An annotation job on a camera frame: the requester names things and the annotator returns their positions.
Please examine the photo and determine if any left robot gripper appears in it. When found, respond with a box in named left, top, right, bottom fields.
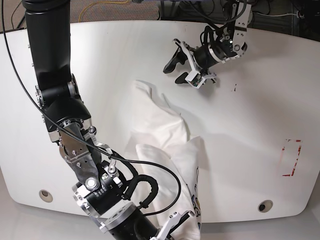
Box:
left=163, top=38, right=218, bottom=85

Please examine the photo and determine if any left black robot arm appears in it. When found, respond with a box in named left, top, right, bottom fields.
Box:
left=163, top=0, right=251, bottom=89

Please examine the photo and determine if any left table grommet hole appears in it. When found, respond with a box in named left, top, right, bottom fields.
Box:
left=39, top=189, right=53, bottom=203

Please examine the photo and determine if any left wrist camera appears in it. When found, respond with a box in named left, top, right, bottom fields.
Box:
left=185, top=71, right=206, bottom=89

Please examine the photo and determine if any red tape rectangle marking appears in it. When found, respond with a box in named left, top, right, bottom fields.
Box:
left=279, top=139, right=302, bottom=177

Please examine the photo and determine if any white printed t-shirt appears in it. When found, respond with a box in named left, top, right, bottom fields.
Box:
left=125, top=80, right=203, bottom=240

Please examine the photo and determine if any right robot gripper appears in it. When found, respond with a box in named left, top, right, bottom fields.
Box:
left=144, top=209, right=196, bottom=240

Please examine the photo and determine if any yellow cable on floor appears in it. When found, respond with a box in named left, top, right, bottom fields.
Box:
left=78, top=0, right=131, bottom=24

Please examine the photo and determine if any right table grommet hole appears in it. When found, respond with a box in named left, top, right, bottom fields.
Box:
left=257, top=200, right=273, bottom=213

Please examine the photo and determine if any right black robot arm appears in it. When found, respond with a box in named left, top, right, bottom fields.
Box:
left=22, top=0, right=193, bottom=240

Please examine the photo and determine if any table grommet hole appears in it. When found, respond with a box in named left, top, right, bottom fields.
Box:
left=257, top=200, right=273, bottom=213
left=39, top=189, right=53, bottom=203

